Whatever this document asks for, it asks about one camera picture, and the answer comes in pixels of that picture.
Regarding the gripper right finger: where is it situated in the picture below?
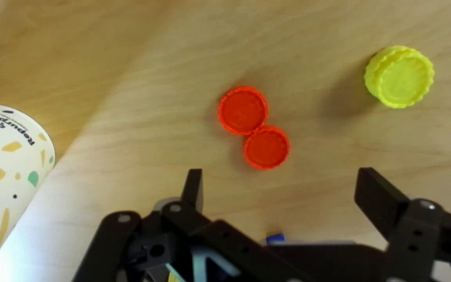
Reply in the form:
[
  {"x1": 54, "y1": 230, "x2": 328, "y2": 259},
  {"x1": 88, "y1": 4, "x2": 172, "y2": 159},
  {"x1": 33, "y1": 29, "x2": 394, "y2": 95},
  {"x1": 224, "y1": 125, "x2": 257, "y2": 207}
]
[{"x1": 354, "y1": 167, "x2": 451, "y2": 282}]

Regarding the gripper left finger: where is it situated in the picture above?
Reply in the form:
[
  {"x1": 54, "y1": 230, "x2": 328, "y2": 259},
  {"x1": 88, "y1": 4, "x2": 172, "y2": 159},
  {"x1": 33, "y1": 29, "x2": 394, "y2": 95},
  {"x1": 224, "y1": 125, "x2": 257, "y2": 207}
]
[{"x1": 73, "y1": 169, "x2": 301, "y2": 282}]

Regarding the blue container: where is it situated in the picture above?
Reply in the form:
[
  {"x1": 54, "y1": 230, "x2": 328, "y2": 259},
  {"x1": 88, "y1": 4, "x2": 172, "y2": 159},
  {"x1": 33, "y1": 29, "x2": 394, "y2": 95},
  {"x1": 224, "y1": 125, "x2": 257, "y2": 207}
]
[{"x1": 265, "y1": 233, "x2": 286, "y2": 246}]

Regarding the orange bottle cap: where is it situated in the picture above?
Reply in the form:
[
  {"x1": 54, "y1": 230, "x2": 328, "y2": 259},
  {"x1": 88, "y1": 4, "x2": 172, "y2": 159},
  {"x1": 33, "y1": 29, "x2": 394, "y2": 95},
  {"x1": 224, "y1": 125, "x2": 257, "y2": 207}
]
[
  {"x1": 244, "y1": 125, "x2": 290, "y2": 170},
  {"x1": 218, "y1": 86, "x2": 269, "y2": 136}
]

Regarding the yellow bottle cap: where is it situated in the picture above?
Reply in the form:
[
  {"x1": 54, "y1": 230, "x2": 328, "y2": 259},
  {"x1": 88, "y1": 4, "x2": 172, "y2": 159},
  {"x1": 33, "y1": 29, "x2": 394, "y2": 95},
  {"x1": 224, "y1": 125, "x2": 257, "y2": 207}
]
[{"x1": 364, "y1": 45, "x2": 435, "y2": 109}]

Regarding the white patterned paper cup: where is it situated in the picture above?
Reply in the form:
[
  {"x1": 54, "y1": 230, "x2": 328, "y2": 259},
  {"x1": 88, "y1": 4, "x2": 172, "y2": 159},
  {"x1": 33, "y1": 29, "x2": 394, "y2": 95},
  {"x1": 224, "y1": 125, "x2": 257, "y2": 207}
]
[{"x1": 0, "y1": 104, "x2": 56, "y2": 277}]

